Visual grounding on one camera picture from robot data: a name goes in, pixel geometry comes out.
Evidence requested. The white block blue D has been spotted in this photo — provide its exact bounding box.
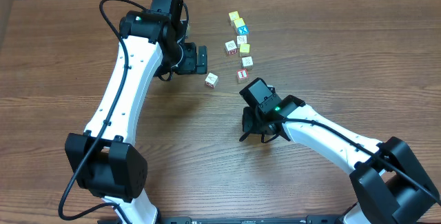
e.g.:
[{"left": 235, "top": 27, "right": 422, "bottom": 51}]
[{"left": 205, "top": 72, "right": 218, "bottom": 88}]

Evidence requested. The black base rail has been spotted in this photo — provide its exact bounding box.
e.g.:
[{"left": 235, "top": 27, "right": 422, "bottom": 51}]
[{"left": 97, "top": 215, "right": 345, "bottom": 224}]

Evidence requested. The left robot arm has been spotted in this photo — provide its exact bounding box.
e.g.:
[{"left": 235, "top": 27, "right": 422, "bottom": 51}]
[{"left": 65, "top": 0, "right": 207, "bottom": 223}]

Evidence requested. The yellow wooden block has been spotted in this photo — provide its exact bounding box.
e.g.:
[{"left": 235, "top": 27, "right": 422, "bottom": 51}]
[
  {"left": 233, "top": 18, "right": 245, "bottom": 31},
  {"left": 228, "top": 11, "right": 240, "bottom": 26}
]

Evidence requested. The yellow block middle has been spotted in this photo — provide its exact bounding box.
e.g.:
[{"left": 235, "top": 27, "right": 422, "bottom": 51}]
[{"left": 239, "top": 43, "right": 251, "bottom": 57}]

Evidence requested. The white block red side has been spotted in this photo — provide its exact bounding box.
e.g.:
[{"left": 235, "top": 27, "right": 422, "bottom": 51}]
[{"left": 225, "top": 40, "right": 238, "bottom": 55}]

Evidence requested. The white picture block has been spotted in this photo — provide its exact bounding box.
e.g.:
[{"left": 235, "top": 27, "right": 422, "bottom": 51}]
[
  {"left": 241, "top": 57, "right": 254, "bottom": 70},
  {"left": 236, "top": 35, "right": 247, "bottom": 47}
]

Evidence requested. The yellow top wooden block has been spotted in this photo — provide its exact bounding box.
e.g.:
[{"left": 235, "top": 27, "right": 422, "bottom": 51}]
[{"left": 228, "top": 11, "right": 240, "bottom": 26}]

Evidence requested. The white picture block lower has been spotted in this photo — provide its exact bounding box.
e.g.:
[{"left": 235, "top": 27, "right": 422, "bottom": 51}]
[{"left": 241, "top": 57, "right": 254, "bottom": 70}]

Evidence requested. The blue X wooden block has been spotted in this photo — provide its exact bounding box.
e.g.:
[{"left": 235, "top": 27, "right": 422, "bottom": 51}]
[{"left": 236, "top": 26, "right": 249, "bottom": 36}]

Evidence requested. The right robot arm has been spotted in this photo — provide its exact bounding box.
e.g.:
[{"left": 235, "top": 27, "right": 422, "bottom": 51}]
[{"left": 240, "top": 78, "right": 440, "bottom": 223}]

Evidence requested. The white picture block upper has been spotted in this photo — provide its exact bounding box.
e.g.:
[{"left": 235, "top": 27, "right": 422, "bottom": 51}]
[{"left": 236, "top": 35, "right": 247, "bottom": 47}]

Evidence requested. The red I wooden block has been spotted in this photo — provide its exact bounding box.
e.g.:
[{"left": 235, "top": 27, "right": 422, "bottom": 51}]
[{"left": 236, "top": 69, "right": 249, "bottom": 83}]

